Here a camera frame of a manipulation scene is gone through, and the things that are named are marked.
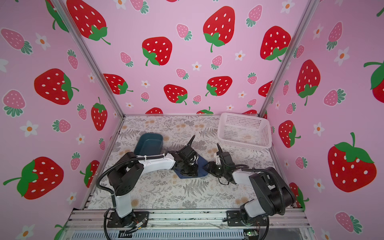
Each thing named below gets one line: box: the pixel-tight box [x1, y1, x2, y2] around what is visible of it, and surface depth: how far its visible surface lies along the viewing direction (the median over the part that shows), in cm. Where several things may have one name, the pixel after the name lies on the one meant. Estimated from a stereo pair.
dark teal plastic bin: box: [133, 133, 164, 156], surface depth 104 cm
